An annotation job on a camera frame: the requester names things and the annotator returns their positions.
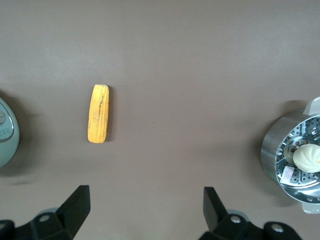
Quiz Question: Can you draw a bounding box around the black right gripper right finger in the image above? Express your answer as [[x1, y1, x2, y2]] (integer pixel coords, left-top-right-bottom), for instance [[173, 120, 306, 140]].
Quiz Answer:
[[199, 186, 266, 240]]

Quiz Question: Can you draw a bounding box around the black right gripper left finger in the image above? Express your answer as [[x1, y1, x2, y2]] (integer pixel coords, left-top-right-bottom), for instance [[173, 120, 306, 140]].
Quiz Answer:
[[14, 184, 91, 240]]

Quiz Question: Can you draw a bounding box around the yellow corn cob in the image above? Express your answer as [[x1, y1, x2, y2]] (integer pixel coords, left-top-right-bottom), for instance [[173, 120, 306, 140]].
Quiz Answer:
[[87, 84, 110, 144]]

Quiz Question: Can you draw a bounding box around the glass pot lid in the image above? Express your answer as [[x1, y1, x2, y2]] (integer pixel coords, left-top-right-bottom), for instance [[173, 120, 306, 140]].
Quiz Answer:
[[0, 97, 16, 145]]

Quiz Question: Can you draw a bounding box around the steel cooking pot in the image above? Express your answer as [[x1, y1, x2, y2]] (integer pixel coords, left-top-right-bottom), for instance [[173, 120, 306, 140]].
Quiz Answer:
[[0, 96, 21, 169]]

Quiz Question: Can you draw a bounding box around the steel steamer pot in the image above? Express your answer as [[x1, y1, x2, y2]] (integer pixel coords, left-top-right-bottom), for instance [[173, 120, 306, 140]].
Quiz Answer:
[[260, 96, 320, 215]]

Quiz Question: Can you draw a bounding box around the white red label sticker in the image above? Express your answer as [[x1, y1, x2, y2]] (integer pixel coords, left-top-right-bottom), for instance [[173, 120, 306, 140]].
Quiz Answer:
[[279, 165, 297, 185]]

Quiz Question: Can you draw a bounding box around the white steamed bun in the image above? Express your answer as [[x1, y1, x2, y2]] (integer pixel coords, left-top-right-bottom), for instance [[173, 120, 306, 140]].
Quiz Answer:
[[292, 144, 320, 174]]

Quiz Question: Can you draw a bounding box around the perforated steel steamer insert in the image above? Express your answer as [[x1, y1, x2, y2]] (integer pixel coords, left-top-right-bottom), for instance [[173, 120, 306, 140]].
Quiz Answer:
[[275, 116, 320, 191]]

